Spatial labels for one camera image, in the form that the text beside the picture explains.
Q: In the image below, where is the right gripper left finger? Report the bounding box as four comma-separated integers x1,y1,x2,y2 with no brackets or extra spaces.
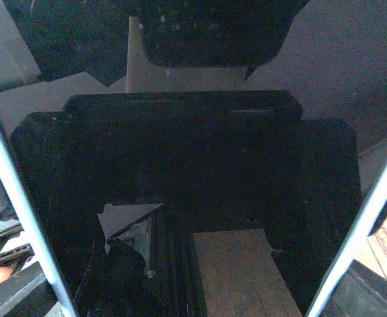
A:
0,262,60,316

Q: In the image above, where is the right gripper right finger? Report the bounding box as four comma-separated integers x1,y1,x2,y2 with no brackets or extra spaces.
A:
322,260,387,316

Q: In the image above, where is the light blue phone case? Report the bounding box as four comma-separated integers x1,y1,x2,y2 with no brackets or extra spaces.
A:
0,79,387,317

